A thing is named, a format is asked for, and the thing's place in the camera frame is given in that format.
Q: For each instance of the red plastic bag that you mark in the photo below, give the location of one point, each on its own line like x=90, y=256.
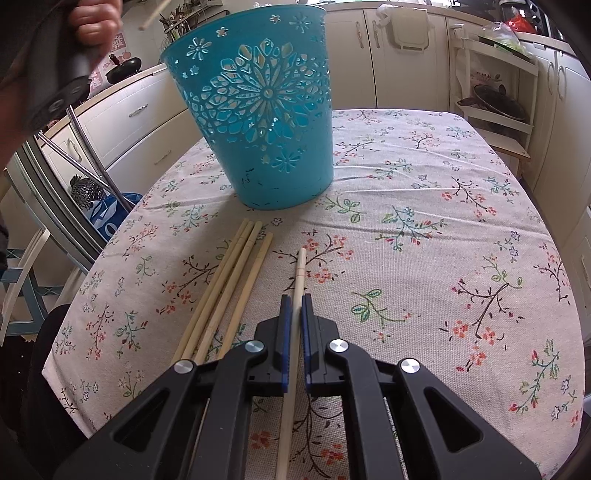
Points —
x=521, y=18

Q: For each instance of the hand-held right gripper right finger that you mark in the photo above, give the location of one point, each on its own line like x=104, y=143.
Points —
x=307, y=341

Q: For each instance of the person's left hand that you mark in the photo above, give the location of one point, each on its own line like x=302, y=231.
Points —
x=94, y=23

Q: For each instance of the wooden chopstick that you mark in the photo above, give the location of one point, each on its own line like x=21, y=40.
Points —
x=154, y=15
x=209, y=290
x=247, y=290
x=299, y=277
x=219, y=290
x=229, y=290

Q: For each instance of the white lower kitchen cabinets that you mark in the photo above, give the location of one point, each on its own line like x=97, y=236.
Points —
x=415, y=74

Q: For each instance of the blue and white folding shelf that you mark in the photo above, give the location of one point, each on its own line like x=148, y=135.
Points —
x=27, y=286

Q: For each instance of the floral tablecloth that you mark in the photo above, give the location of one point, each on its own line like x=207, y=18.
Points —
x=415, y=258

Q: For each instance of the white hanging cutting board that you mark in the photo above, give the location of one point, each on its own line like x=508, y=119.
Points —
x=406, y=27

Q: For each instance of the white kitchen trolley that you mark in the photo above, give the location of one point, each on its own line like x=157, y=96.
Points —
x=531, y=92

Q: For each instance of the wall utensil rack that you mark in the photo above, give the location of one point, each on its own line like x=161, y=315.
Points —
x=171, y=23

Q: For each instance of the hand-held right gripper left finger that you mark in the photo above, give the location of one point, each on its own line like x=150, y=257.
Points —
x=286, y=341

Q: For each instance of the bag of vegetables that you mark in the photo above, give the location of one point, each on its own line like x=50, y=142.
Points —
x=503, y=39

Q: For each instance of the metal pole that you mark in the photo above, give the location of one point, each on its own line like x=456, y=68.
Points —
x=74, y=161

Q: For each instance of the dark wok on trolley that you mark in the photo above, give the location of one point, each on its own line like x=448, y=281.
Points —
x=498, y=104

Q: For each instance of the teal plastic perforated basket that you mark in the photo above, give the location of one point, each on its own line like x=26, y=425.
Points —
x=258, y=115

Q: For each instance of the blue printed bag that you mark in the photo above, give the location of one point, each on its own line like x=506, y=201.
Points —
x=111, y=217

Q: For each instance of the sliding door frame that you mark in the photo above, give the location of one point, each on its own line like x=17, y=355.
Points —
x=46, y=198

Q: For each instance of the black lidded wok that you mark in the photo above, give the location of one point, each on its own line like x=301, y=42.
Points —
x=122, y=69

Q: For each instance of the person's left forearm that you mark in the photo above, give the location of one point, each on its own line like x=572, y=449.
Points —
x=23, y=46

